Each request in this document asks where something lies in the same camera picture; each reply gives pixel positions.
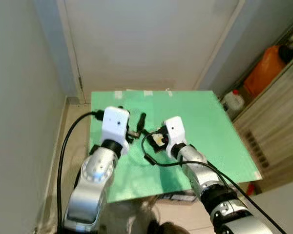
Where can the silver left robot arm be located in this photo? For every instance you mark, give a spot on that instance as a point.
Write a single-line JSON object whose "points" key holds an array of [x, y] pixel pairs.
{"points": [[95, 175]]}

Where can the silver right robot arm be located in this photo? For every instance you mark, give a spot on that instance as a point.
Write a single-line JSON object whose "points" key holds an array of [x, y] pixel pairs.
{"points": [[205, 175]]}

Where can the green table mat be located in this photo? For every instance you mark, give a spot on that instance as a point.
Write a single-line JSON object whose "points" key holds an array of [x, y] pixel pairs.
{"points": [[205, 126]]}

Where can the white door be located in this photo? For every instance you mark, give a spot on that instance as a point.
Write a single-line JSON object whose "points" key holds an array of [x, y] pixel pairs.
{"points": [[151, 44]]}

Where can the white bottle with red cap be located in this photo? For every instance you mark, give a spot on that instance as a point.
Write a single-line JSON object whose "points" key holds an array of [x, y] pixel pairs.
{"points": [[233, 104]]}

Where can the robot right leg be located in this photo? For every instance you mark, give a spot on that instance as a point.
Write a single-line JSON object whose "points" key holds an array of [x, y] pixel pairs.
{"points": [[161, 228]]}

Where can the red cloth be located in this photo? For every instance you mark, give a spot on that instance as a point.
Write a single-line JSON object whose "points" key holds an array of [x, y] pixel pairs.
{"points": [[251, 189]]}

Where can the orange canister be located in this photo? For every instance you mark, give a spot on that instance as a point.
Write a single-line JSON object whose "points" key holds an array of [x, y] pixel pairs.
{"points": [[261, 73]]}

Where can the wooden cabinet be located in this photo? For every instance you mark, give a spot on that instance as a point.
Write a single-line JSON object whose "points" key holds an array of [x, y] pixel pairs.
{"points": [[278, 117]]}

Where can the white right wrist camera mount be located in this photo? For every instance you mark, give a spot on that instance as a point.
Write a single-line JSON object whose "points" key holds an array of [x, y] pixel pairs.
{"points": [[175, 131]]}

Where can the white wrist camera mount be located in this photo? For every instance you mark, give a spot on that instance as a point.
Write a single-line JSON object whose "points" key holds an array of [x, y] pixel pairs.
{"points": [[115, 124], [175, 131]]}

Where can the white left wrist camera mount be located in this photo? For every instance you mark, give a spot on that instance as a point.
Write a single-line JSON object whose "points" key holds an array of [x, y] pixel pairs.
{"points": [[115, 124]]}

